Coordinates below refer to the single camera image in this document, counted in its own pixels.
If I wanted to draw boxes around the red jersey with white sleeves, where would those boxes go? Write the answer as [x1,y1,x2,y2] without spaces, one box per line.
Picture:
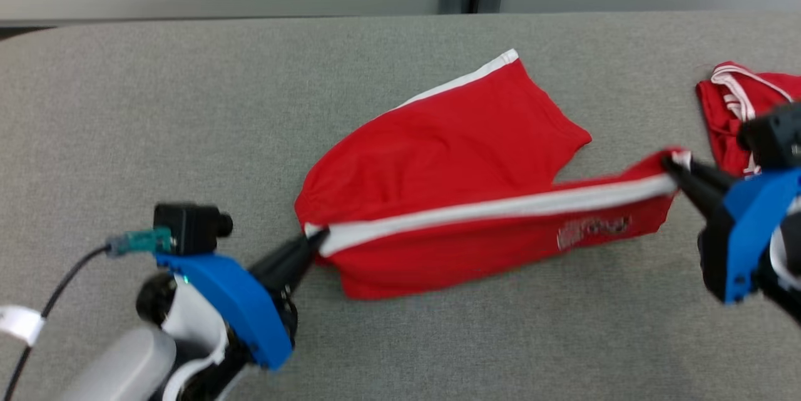
[695,61,801,178]

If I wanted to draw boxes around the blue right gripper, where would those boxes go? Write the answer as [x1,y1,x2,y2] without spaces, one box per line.
[662,156,801,305]

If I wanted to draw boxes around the red shorts with white stripes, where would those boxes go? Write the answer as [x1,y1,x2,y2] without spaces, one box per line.
[294,49,693,301]

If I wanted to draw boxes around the white cable label tape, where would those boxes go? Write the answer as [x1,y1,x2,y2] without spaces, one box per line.
[0,305,46,347]

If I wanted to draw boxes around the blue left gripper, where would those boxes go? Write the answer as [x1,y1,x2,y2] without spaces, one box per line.
[156,229,330,371]

